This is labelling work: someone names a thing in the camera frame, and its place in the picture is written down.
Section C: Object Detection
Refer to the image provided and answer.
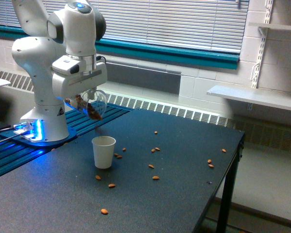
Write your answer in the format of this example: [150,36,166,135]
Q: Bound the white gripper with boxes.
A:
[51,55,107,99]

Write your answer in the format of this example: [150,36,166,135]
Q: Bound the clear plastic cup with almonds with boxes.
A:
[64,89,107,120]

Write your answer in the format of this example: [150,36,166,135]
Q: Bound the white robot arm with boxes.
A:
[12,0,107,143]

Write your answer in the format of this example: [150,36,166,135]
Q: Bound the white paper cup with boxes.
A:
[92,136,116,169]

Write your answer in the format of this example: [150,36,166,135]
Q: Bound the almond by cup right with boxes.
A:
[114,153,123,159]

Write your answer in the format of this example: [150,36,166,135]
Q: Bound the almond front centre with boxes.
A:
[108,183,116,188]

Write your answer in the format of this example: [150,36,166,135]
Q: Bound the almond front bottom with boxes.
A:
[100,208,109,215]

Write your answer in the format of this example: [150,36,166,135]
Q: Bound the white window blinds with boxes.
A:
[0,0,249,56]

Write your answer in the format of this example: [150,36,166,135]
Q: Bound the black table leg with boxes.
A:
[216,136,245,233]

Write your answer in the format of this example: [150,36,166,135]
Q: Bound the baseboard heater vent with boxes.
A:
[0,70,291,152]

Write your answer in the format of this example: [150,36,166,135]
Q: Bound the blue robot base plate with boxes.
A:
[12,127,77,148]

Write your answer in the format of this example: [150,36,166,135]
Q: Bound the black cable lower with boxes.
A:
[0,133,22,146]

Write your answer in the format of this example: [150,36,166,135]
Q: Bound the white shelf rail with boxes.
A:
[250,0,274,89]

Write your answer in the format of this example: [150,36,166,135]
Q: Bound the upper white wall shelf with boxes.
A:
[249,22,291,31]

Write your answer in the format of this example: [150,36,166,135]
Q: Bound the white wall shelf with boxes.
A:
[249,22,291,31]
[207,84,291,111]

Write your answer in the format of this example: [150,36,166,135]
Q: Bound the lower white wall shelf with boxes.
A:
[207,84,291,111]

